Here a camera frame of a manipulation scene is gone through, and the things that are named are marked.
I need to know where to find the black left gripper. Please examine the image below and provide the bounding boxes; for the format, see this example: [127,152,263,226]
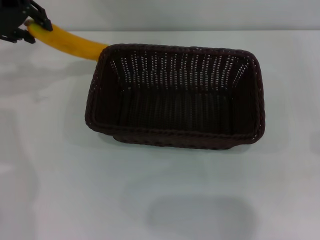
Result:
[0,0,54,45]

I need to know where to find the yellow banana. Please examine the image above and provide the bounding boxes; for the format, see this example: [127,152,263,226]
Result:
[26,22,111,62]

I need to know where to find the dark brown woven basket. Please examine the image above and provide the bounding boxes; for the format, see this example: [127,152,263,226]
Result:
[84,42,265,151]

